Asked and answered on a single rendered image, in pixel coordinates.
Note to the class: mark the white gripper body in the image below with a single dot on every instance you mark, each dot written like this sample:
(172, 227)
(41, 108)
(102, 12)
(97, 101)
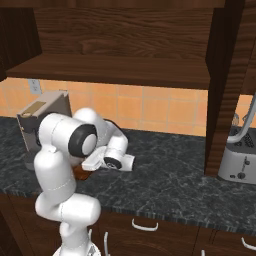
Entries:
(92, 159)

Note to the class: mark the white wall power outlet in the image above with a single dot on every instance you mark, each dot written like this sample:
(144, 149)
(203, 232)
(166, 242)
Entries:
(34, 86)

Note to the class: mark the silver toaster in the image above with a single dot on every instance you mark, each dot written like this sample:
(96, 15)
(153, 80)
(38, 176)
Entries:
(238, 163)

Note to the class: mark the brown tray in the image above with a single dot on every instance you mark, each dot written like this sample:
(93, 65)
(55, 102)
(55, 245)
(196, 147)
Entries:
(81, 173)

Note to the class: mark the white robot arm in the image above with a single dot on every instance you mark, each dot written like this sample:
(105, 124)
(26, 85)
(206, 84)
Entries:
(55, 166)

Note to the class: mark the dark wood base cabinet door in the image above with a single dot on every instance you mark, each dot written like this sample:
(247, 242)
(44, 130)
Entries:
(30, 230)

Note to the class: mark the dark wood drawer front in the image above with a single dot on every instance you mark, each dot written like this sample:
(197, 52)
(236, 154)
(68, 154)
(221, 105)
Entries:
(150, 240)
(230, 243)

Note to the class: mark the grey kitchen tool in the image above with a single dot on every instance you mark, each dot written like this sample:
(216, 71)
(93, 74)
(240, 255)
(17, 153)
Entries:
(248, 117)

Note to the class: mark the dark wood wall cabinet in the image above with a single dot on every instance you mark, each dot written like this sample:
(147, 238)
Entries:
(123, 50)

